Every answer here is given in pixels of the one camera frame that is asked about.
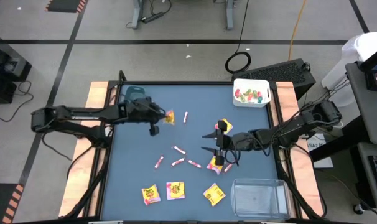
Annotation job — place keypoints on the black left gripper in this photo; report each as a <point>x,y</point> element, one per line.
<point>142,110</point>

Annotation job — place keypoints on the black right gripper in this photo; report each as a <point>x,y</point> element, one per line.
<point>235,141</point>

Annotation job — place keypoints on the red white Smarties candy roll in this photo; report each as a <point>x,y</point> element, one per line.
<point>185,117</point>
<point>228,168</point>
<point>159,162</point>
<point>178,162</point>
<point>194,164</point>
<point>179,150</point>

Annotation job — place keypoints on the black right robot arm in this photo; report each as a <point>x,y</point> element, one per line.
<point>288,130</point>

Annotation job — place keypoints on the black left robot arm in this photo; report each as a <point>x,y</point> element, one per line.
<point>82,113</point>

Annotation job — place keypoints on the teal plastic bin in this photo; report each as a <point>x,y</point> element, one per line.
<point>134,91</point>

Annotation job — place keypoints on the wooden table side board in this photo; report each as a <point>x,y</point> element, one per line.
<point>96,90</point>
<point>305,177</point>

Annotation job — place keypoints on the white plastic bin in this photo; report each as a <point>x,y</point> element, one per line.
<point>254,82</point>

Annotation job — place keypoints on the clear plastic bin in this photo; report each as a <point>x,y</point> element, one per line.
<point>260,202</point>

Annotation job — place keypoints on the black power strip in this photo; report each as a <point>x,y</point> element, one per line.
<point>152,17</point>

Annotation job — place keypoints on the black computer tower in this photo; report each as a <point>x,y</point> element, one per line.
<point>285,71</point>

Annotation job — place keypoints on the grey metal table leg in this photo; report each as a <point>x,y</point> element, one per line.
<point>229,15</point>
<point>137,15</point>

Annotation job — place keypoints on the white printed paper sheet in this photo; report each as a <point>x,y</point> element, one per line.
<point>320,161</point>

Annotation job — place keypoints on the black orange striped mat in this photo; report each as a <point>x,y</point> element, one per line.
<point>64,5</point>
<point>2,199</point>

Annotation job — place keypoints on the grey desk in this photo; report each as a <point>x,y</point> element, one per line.
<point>369,118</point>

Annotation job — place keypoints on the black floor equipment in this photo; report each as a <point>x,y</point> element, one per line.
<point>5,68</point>

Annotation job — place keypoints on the white trash bin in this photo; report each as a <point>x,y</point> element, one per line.
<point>362,46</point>

